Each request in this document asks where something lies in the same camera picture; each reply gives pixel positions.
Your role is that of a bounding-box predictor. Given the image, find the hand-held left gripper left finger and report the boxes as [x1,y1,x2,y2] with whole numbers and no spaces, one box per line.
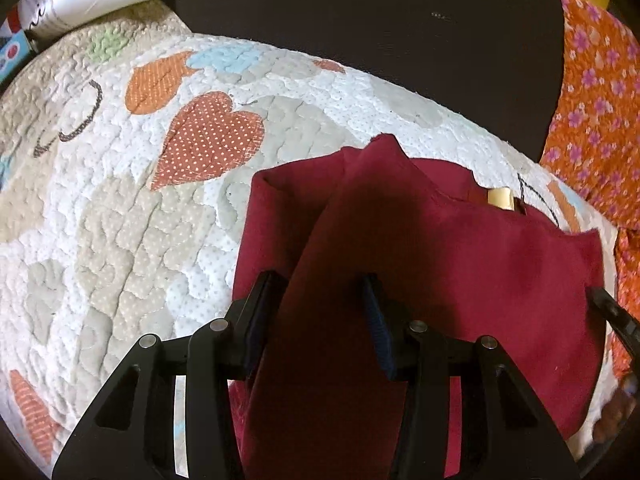
[51,270,288,480]

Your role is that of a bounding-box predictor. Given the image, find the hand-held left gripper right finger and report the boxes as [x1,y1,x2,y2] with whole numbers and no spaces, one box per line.
[355,274,581,480]

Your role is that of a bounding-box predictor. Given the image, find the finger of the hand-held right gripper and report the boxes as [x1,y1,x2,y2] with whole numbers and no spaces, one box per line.
[586,286,640,358]

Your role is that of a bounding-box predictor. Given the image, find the dark red pants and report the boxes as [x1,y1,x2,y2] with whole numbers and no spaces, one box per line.
[232,132,607,480]

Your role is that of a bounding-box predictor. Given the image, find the quilted heart-patch blanket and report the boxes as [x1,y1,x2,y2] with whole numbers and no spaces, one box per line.
[0,0,623,466]

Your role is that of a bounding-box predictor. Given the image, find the orange floral cloth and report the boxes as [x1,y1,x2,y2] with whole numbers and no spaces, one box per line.
[537,0,640,381]

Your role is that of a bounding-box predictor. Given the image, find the black mesh chair backrest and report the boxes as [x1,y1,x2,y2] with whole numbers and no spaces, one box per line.
[175,0,566,163]

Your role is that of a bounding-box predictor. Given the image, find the light blue shapes box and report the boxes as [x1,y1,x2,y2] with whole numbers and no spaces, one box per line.
[0,20,36,86]

